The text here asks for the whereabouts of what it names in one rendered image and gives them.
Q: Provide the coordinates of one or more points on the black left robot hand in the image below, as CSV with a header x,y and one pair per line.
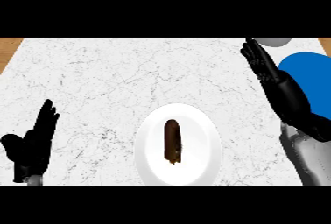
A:
x,y
35,145

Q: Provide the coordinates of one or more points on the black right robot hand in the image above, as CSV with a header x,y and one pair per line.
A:
x,y
284,90

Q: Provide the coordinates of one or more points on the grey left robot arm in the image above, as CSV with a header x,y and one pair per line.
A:
x,y
35,180

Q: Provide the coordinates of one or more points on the blue round plate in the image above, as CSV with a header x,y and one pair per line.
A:
x,y
313,78

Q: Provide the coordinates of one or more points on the brown sweet potato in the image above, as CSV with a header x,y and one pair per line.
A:
x,y
174,141

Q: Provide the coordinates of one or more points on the white oval plate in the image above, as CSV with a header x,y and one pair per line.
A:
x,y
199,163

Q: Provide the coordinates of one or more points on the grey round object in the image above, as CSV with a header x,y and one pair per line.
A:
x,y
274,42

